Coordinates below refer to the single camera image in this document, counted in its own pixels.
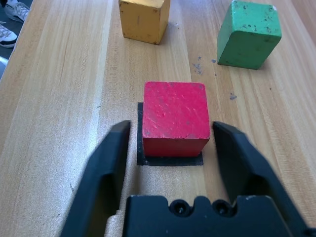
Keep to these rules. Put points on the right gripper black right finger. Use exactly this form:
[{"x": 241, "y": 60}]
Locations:
[{"x": 242, "y": 158}]

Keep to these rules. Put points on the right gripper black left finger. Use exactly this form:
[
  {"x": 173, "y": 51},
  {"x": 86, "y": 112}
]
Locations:
[{"x": 108, "y": 148}]

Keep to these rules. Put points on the red wooden block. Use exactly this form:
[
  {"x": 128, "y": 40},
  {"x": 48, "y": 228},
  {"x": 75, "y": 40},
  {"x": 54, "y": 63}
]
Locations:
[{"x": 175, "y": 116}]

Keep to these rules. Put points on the green wooden block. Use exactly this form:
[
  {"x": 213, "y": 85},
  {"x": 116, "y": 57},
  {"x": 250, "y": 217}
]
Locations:
[{"x": 247, "y": 37}]

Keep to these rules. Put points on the yellow wooden block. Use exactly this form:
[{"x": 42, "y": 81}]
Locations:
[{"x": 140, "y": 19}]

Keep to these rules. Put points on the black square tape marker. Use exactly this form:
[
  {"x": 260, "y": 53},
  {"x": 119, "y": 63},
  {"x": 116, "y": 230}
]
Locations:
[{"x": 170, "y": 161}]

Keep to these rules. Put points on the white laced sneaker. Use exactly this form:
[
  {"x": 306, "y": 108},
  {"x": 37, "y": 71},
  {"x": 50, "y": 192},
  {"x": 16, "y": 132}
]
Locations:
[
  {"x": 6, "y": 35},
  {"x": 17, "y": 10}
]

